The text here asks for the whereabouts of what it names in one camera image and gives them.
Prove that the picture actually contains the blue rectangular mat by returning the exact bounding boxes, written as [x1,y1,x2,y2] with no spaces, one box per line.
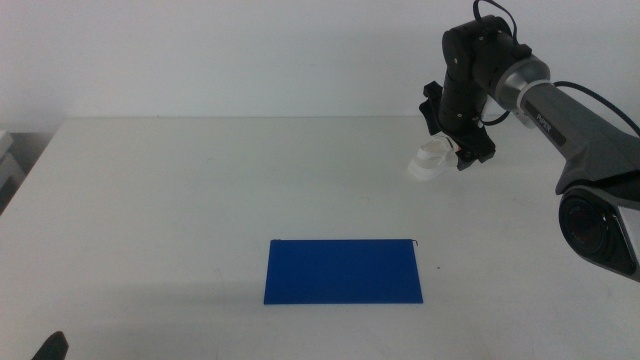
[263,238,424,305]

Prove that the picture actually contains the white strappy child shoe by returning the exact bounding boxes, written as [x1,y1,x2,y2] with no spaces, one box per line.
[406,135,459,183]

